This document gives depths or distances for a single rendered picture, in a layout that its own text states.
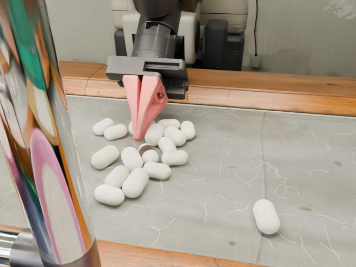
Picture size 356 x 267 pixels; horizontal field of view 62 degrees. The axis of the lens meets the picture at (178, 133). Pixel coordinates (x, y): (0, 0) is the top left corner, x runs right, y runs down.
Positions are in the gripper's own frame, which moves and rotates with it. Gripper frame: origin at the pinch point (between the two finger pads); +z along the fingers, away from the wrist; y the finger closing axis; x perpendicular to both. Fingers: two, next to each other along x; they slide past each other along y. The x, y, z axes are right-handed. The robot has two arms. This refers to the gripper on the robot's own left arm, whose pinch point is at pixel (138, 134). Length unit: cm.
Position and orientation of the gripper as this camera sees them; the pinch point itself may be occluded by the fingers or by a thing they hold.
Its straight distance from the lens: 38.1
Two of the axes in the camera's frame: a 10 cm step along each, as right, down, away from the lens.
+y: 9.8, 0.9, -1.7
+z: -1.4, 9.5, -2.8
